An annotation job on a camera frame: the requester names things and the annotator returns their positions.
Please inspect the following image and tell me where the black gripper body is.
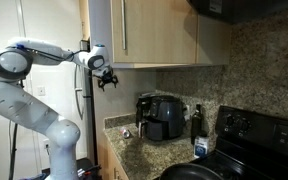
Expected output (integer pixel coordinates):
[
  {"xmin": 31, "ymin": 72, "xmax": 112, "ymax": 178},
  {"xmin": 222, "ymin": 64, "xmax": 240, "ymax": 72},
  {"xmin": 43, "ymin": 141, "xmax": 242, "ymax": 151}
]
[{"xmin": 99, "ymin": 66, "xmax": 115, "ymax": 84}]

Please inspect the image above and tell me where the wooden cabinet door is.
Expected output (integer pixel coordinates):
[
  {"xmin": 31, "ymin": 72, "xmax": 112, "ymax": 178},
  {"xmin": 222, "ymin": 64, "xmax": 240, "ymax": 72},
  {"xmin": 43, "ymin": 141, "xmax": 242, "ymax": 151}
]
[
  {"xmin": 109, "ymin": 0, "xmax": 199, "ymax": 65},
  {"xmin": 88, "ymin": 0, "xmax": 113, "ymax": 69}
]

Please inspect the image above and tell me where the black air fryer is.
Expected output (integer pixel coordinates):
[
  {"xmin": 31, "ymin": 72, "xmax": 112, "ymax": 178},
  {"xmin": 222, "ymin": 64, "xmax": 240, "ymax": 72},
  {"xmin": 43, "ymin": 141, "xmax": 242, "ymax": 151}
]
[{"xmin": 139, "ymin": 94, "xmax": 187, "ymax": 142}]

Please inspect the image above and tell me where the dark robot base platform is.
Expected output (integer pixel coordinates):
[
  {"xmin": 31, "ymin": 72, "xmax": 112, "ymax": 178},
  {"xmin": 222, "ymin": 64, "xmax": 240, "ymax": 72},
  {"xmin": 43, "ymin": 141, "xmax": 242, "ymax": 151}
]
[{"xmin": 18, "ymin": 157, "xmax": 102, "ymax": 180}]

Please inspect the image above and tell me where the tall wooden side panel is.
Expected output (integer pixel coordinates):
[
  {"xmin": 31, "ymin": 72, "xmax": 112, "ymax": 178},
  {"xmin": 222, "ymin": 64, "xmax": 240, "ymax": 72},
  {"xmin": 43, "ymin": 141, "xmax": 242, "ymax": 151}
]
[{"xmin": 78, "ymin": 0, "xmax": 157, "ymax": 168}]

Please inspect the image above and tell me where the stainless steel refrigerator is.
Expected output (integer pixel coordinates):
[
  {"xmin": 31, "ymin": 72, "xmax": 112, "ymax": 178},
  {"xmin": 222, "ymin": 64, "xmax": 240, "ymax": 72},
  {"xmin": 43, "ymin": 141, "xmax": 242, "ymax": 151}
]
[{"xmin": 73, "ymin": 39, "xmax": 97, "ymax": 165}]

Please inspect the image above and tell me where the white backsplash outlet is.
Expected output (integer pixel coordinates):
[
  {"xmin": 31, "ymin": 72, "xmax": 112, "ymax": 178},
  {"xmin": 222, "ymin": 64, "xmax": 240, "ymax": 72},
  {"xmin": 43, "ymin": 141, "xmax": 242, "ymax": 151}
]
[{"xmin": 182, "ymin": 104, "xmax": 191, "ymax": 122}]

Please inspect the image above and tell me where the wooden base cabinet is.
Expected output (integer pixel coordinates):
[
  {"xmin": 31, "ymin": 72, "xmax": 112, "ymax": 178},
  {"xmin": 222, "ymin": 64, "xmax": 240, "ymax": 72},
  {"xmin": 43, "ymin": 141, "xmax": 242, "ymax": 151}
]
[{"xmin": 97, "ymin": 131, "xmax": 131, "ymax": 180}]

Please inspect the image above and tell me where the dark glass bottle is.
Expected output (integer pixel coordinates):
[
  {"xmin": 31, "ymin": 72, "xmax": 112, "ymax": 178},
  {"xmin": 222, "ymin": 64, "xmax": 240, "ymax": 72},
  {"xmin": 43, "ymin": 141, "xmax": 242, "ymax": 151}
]
[{"xmin": 190, "ymin": 103, "xmax": 205, "ymax": 145}]

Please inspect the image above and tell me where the white and blue carton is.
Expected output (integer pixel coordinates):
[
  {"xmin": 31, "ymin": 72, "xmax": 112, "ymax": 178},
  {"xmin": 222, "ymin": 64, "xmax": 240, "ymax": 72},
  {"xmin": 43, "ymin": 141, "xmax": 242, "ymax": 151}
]
[{"xmin": 193, "ymin": 130, "xmax": 210, "ymax": 159}]

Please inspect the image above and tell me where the black frying pan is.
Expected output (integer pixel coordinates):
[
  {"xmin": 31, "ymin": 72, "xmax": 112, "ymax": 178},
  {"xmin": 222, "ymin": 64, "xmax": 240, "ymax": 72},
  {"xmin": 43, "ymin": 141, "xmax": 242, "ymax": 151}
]
[{"xmin": 159, "ymin": 161, "xmax": 226, "ymax": 180}]

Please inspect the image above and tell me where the range hood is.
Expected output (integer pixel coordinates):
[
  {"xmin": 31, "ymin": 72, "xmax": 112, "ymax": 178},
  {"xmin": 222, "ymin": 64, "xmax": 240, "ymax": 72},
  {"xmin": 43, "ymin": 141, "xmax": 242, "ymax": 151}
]
[{"xmin": 187, "ymin": 0, "xmax": 288, "ymax": 25}]

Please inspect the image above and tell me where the black electric stove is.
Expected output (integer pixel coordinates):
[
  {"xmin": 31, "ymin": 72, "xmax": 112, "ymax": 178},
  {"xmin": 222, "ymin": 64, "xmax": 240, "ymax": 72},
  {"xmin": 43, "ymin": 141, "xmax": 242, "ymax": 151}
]
[{"xmin": 152, "ymin": 104, "xmax": 288, "ymax": 180}]

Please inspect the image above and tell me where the curved refrigerator door handle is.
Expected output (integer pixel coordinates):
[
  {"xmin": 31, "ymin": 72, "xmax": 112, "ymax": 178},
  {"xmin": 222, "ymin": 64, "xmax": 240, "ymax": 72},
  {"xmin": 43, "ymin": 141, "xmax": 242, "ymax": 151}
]
[{"xmin": 73, "ymin": 64, "xmax": 86, "ymax": 121}]

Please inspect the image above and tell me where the metal cabinet door handle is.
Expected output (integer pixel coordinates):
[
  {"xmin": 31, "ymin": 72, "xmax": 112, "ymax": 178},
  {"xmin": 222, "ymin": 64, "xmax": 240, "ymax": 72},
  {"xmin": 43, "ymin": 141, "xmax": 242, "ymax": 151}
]
[{"xmin": 119, "ymin": 0, "xmax": 127, "ymax": 51}]

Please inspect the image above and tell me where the white light switch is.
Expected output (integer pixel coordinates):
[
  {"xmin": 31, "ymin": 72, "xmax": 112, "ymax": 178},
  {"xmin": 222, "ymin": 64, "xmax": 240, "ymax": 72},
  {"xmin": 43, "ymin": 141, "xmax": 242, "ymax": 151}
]
[{"xmin": 37, "ymin": 85, "xmax": 47, "ymax": 97}]

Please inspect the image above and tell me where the metal base cabinet handle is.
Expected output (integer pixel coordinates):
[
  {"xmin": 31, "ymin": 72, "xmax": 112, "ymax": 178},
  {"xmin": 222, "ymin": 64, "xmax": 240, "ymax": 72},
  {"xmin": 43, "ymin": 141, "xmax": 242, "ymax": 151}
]
[{"xmin": 113, "ymin": 166, "xmax": 121, "ymax": 180}]

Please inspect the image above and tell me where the wooden wall cabinet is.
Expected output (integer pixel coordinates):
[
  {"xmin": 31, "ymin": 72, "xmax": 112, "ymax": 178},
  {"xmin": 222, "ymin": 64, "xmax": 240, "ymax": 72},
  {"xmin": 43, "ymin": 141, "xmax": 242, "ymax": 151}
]
[{"xmin": 130, "ymin": 0, "xmax": 232, "ymax": 69}]

